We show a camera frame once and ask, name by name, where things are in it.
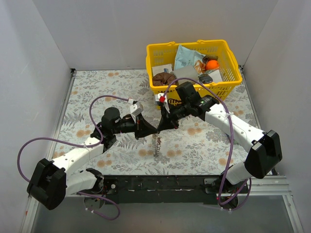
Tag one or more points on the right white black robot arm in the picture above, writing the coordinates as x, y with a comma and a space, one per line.
263, 148

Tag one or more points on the floral table mat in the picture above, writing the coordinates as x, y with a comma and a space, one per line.
195, 148

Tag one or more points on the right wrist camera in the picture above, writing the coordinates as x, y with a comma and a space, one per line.
161, 99

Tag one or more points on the light blue snack bag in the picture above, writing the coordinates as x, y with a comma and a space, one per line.
186, 57

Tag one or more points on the metal keyring disc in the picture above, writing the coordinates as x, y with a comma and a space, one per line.
156, 144

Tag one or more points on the brown chocolate donut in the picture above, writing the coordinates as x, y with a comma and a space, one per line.
162, 79

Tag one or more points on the grey tape roll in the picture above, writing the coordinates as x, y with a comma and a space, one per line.
186, 72

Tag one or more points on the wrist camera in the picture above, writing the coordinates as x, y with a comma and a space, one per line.
161, 99
136, 108

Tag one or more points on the black car key fob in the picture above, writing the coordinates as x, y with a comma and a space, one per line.
205, 79

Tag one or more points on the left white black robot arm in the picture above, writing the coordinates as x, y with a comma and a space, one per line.
53, 180

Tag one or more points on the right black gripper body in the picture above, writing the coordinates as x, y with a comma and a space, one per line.
168, 114

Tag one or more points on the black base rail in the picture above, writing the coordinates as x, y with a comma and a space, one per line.
160, 188

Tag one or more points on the white card box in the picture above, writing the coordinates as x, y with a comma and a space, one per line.
161, 69

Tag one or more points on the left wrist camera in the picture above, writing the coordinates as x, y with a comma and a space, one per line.
136, 108

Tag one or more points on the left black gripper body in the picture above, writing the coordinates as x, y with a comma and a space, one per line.
138, 126

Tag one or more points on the gold wrapped candy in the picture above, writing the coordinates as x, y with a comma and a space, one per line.
200, 66

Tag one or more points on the orange fruit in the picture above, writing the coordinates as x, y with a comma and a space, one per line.
212, 65

